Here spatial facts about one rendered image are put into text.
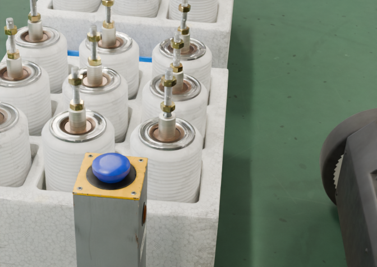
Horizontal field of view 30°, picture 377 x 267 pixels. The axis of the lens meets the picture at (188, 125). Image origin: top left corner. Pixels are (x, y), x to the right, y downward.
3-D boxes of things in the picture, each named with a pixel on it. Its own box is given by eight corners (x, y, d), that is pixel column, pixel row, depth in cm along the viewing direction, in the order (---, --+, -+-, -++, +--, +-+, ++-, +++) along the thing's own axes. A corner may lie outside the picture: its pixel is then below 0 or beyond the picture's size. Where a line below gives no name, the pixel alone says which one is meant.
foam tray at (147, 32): (231, 25, 176) (237, -44, 166) (222, 109, 144) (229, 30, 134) (77, 12, 178) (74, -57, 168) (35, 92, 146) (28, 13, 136)
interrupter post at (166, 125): (178, 133, 93) (179, 113, 91) (170, 143, 91) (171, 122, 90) (162, 128, 94) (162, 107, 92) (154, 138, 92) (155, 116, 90)
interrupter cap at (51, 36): (69, 36, 115) (69, 32, 114) (40, 54, 109) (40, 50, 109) (32, 24, 117) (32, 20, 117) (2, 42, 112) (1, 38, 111)
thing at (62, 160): (60, 258, 98) (52, 154, 88) (42, 215, 105) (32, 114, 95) (125, 240, 102) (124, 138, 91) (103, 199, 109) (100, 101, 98)
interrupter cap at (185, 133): (203, 129, 94) (204, 124, 94) (180, 159, 89) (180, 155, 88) (153, 114, 97) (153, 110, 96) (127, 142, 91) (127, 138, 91)
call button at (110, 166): (132, 167, 77) (132, 152, 76) (127, 190, 74) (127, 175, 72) (96, 164, 77) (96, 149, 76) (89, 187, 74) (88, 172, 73)
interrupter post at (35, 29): (46, 38, 114) (45, 19, 112) (37, 44, 112) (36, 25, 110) (35, 34, 114) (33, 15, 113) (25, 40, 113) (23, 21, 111)
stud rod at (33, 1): (32, 30, 112) (28, -15, 107) (32, 27, 112) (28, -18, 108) (38, 29, 112) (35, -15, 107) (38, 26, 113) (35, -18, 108)
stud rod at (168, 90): (166, 116, 92) (168, 65, 88) (172, 119, 91) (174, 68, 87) (161, 119, 91) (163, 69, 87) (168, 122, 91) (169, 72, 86)
